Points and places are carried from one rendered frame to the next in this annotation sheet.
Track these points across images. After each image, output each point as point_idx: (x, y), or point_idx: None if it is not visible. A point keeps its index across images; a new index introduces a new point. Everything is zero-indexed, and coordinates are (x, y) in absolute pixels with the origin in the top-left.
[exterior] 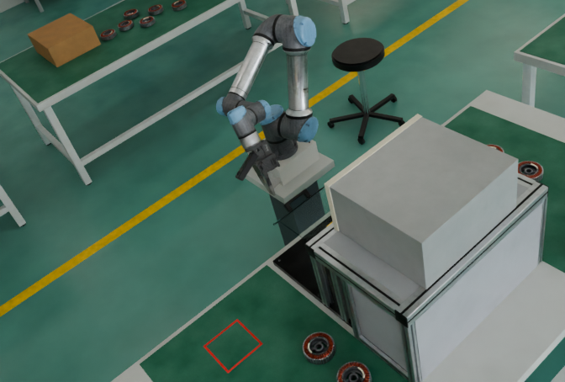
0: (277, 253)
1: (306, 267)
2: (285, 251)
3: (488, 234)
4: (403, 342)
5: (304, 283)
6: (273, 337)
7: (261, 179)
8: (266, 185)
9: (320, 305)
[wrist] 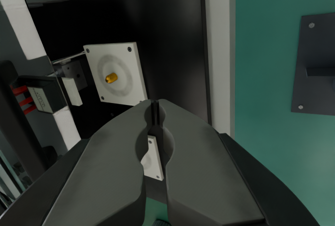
0: None
1: (136, 12)
2: (200, 2)
3: None
4: None
5: None
6: None
7: (201, 183)
8: (170, 137)
9: None
